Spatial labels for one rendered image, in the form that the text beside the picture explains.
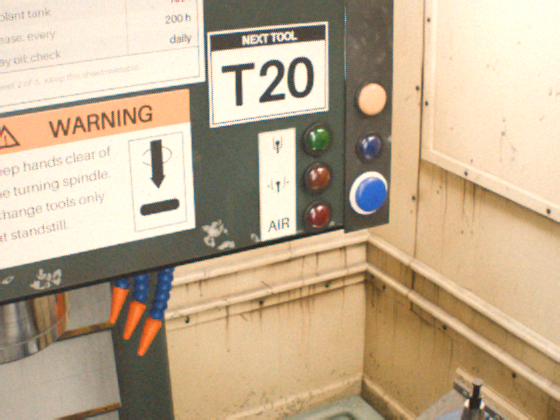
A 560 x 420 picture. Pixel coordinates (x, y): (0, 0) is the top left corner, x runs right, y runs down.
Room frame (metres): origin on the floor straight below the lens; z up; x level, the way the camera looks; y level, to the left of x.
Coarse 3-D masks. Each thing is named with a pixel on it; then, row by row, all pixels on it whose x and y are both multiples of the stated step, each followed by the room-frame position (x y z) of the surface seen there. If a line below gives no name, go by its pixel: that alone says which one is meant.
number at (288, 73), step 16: (304, 48) 0.61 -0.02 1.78; (256, 64) 0.59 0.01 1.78; (272, 64) 0.59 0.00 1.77; (288, 64) 0.60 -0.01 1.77; (304, 64) 0.61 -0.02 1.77; (256, 80) 0.59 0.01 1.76; (272, 80) 0.59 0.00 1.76; (288, 80) 0.60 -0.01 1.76; (304, 80) 0.61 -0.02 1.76; (256, 96) 0.59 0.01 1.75; (272, 96) 0.59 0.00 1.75; (288, 96) 0.60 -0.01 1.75; (304, 96) 0.61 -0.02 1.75; (320, 96) 0.61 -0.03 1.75
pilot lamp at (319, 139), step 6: (312, 132) 0.61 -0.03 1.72; (318, 132) 0.61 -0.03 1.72; (324, 132) 0.61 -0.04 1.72; (312, 138) 0.60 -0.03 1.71; (318, 138) 0.60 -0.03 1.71; (324, 138) 0.61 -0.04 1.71; (312, 144) 0.60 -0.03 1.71; (318, 144) 0.61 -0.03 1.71; (324, 144) 0.61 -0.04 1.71; (318, 150) 0.61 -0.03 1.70
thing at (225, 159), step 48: (240, 0) 0.58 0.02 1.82; (288, 0) 0.60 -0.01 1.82; (336, 0) 0.62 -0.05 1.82; (336, 48) 0.62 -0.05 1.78; (192, 96) 0.57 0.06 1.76; (336, 96) 0.62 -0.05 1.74; (192, 144) 0.56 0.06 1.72; (240, 144) 0.58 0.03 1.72; (336, 144) 0.62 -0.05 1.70; (240, 192) 0.58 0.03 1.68; (336, 192) 0.62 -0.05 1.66; (144, 240) 0.55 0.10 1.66; (192, 240) 0.56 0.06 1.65; (240, 240) 0.58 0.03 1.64; (288, 240) 0.61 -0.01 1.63; (0, 288) 0.49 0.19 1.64; (48, 288) 0.51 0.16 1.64
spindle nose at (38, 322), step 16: (16, 304) 0.62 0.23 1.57; (32, 304) 0.63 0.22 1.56; (48, 304) 0.65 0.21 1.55; (64, 304) 0.67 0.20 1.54; (0, 320) 0.61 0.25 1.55; (16, 320) 0.62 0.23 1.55; (32, 320) 0.63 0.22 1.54; (48, 320) 0.64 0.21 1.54; (64, 320) 0.67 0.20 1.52; (0, 336) 0.61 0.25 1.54; (16, 336) 0.61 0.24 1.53; (32, 336) 0.63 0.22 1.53; (48, 336) 0.64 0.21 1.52; (0, 352) 0.61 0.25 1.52; (16, 352) 0.62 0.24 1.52; (32, 352) 0.63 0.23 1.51
